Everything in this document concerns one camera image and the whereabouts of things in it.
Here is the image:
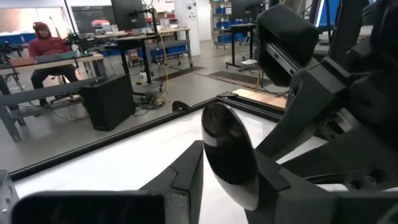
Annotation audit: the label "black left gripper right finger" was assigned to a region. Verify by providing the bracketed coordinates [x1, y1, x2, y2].
[244, 149, 339, 224]

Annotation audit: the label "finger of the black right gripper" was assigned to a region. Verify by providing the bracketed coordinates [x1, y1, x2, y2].
[281, 124, 398, 187]
[256, 58, 346, 161]

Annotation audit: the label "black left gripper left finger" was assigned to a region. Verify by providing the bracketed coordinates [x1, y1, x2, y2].
[139, 139, 205, 224]

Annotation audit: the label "teal handled spoon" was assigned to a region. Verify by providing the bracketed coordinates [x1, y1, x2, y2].
[201, 101, 261, 212]

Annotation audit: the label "black stand table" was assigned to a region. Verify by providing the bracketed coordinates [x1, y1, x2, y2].
[225, 23, 261, 70]

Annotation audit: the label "monitor with blue screen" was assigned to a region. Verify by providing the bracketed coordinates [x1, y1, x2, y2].
[312, 0, 341, 30]

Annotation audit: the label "shelf with blue bins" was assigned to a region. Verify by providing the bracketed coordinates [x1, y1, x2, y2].
[211, 0, 268, 49]

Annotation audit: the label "dark floor mat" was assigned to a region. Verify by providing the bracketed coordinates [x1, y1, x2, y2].
[152, 65, 206, 84]
[206, 70, 276, 90]

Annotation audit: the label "white pillar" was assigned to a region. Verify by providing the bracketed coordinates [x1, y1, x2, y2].
[174, 0, 201, 57]

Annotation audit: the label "black cabinet box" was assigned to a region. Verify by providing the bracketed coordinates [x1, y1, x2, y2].
[79, 73, 137, 131]

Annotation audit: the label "wooden workbench desk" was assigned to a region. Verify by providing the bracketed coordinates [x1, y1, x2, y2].
[114, 27, 193, 85]

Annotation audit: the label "black monitor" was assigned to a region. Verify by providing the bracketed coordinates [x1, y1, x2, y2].
[110, 0, 147, 32]

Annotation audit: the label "wooden-top desk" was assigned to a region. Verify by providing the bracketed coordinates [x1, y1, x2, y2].
[0, 52, 105, 94]

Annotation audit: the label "dark chalkboard panel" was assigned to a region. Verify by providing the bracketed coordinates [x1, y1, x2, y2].
[70, 5, 118, 34]

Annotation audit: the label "person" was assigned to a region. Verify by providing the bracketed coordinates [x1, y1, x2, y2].
[27, 21, 80, 106]

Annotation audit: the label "blue storage bins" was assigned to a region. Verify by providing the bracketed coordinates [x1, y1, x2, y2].
[0, 33, 37, 44]

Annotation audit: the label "black frame clamp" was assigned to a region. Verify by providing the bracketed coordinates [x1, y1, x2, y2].
[172, 100, 193, 113]

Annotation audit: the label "floor cable tangle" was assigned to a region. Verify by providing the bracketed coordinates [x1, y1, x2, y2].
[133, 91, 170, 111]

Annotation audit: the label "yellow hanging cable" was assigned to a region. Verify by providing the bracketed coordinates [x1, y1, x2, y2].
[157, 29, 170, 105]

